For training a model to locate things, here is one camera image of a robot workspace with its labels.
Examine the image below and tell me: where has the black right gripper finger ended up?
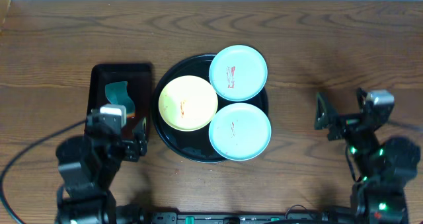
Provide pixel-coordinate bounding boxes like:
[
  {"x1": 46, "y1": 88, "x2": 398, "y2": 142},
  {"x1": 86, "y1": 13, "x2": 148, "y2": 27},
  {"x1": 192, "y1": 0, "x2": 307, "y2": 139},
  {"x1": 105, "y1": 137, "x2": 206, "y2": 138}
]
[
  {"x1": 356, "y1": 87, "x2": 367, "y2": 114},
  {"x1": 314, "y1": 92, "x2": 330, "y2": 130}
]

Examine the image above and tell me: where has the green orange sponge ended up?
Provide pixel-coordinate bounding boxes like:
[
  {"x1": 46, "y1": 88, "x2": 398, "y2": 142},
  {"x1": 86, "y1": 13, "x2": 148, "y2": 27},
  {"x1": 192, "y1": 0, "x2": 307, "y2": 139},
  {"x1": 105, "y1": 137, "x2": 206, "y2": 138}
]
[{"x1": 105, "y1": 81, "x2": 135, "y2": 118}]

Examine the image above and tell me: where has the yellow plate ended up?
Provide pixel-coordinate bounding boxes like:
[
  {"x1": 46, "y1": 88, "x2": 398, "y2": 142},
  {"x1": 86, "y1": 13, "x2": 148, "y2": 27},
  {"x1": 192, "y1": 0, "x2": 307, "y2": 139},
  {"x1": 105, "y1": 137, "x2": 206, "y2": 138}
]
[{"x1": 158, "y1": 75, "x2": 218, "y2": 131}]

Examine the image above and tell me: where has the light blue plate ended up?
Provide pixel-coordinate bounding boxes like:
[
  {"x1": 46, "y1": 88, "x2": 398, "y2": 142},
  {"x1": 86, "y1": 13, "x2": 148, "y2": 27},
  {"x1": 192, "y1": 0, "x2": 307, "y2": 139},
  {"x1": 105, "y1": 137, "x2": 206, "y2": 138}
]
[
  {"x1": 209, "y1": 45, "x2": 268, "y2": 102},
  {"x1": 208, "y1": 103, "x2": 272, "y2": 161}
]

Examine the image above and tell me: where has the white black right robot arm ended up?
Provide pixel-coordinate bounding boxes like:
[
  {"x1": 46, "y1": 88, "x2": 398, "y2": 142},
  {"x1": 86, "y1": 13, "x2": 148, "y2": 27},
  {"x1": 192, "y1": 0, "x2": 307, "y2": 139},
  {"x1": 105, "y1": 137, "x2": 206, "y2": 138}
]
[{"x1": 314, "y1": 88, "x2": 421, "y2": 223}]

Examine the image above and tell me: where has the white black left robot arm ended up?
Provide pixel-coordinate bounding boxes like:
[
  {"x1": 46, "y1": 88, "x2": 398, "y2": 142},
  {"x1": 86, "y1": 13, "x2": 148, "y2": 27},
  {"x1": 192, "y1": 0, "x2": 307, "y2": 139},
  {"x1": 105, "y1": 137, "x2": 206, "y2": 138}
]
[{"x1": 55, "y1": 110, "x2": 147, "y2": 224}]

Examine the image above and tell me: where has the black rectangular tray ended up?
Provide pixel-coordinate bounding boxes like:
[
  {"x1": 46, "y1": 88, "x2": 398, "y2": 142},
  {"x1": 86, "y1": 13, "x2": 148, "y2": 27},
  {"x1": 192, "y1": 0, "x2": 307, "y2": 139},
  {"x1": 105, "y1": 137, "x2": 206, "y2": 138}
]
[{"x1": 87, "y1": 63, "x2": 152, "y2": 136}]

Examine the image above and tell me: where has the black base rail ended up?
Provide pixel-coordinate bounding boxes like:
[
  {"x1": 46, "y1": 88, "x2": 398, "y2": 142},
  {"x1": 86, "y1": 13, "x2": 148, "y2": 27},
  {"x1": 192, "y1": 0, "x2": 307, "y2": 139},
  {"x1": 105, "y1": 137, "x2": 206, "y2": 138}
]
[{"x1": 145, "y1": 204, "x2": 354, "y2": 224}]

